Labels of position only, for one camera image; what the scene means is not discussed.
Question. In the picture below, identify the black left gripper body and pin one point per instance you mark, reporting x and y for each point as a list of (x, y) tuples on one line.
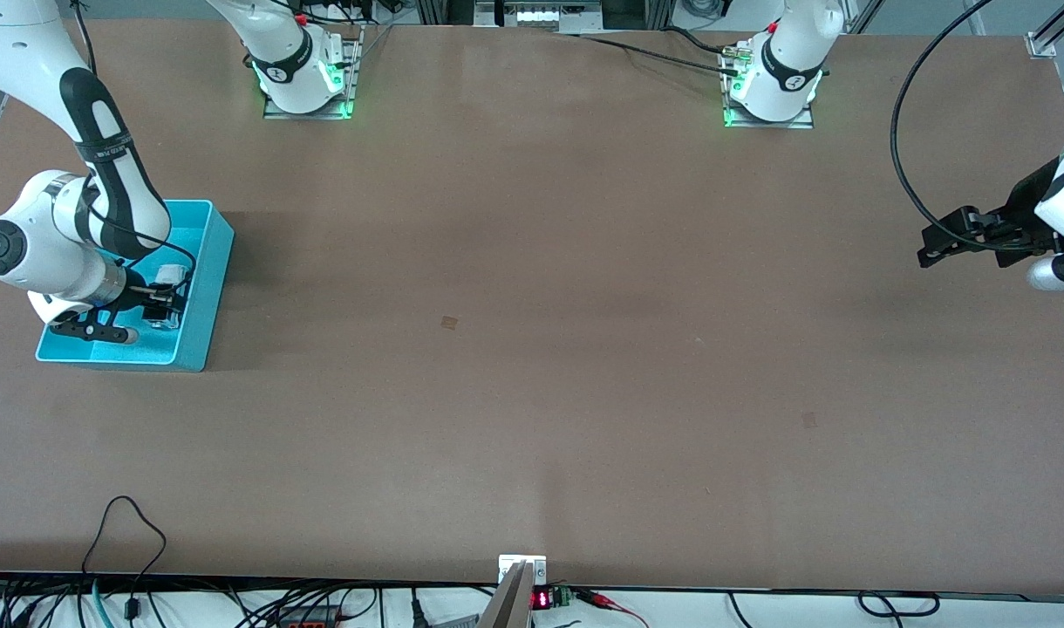
[(1026, 206)]

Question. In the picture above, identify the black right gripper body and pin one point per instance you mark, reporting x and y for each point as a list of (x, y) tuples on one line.
[(136, 296)]

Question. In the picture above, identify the white toy pickup truck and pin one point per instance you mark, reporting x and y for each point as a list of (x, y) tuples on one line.
[(171, 275)]

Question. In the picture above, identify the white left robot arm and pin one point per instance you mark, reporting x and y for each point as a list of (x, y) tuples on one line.
[(785, 52)]

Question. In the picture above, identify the teal plastic bin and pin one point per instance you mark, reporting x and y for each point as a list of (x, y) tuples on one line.
[(202, 288)]

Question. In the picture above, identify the orange power strip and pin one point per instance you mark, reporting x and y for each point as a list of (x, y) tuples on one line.
[(310, 621)]

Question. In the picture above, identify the black power plug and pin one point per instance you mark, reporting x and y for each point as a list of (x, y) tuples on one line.
[(417, 610)]

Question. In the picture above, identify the grey metal bar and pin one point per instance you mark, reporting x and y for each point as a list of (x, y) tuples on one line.
[(510, 604)]

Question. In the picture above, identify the lit white panel device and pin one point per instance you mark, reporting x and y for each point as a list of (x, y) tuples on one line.
[(536, 16)]

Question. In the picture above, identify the red digit display module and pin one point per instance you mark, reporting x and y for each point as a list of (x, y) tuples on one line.
[(541, 599)]

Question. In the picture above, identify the red black clip leads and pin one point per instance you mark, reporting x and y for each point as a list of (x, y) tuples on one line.
[(602, 599)]

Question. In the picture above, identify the steel left arm base plate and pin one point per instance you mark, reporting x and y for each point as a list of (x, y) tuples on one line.
[(802, 122)]

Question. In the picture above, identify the aluminium frame profile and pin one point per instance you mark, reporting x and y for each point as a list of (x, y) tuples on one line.
[(1051, 35)]

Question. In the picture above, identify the steel right arm base plate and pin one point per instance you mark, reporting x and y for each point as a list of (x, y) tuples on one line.
[(275, 112)]

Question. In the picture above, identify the white mounting bracket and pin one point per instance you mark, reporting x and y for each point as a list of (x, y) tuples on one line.
[(510, 563)]

